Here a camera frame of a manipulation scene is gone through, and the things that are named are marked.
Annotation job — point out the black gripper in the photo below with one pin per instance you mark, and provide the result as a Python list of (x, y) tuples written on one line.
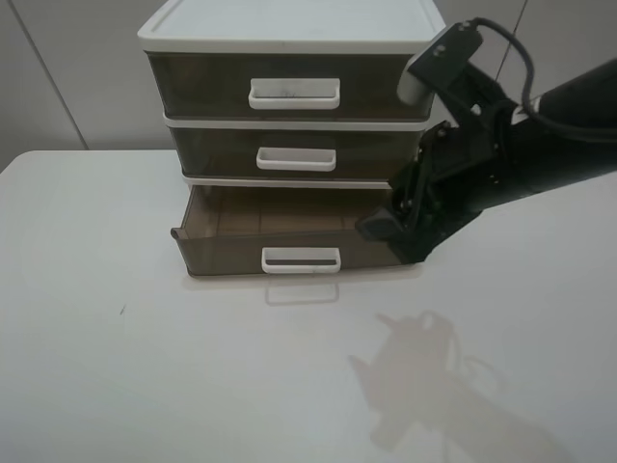
[(427, 201)]

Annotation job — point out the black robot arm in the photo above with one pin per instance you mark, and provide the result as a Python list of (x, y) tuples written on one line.
[(540, 160)]

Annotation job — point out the white drawer cabinet frame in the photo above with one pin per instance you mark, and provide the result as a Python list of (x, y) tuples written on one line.
[(292, 27)]

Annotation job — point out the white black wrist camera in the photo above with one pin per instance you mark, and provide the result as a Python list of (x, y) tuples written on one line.
[(436, 67)]

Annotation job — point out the dark translucent drawer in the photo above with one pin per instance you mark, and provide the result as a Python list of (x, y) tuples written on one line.
[(237, 231), (217, 86), (232, 153)]

